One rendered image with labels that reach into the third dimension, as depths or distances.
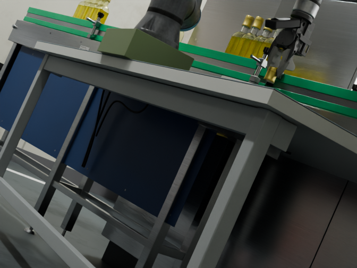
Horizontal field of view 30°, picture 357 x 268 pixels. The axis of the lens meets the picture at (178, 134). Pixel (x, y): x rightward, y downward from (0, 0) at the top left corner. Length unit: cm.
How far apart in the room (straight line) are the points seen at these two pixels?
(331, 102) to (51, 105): 145
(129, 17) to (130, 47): 367
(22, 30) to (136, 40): 178
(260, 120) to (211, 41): 159
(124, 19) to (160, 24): 356
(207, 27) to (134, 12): 264
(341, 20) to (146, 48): 86
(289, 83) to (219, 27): 73
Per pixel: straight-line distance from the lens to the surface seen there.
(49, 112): 313
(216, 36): 293
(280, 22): 207
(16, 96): 344
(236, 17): 290
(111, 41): 203
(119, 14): 554
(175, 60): 197
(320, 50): 250
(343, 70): 241
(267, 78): 209
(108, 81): 208
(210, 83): 150
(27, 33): 356
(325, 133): 142
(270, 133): 138
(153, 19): 202
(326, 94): 220
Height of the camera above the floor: 55
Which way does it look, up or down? 2 degrees up
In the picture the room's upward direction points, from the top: 24 degrees clockwise
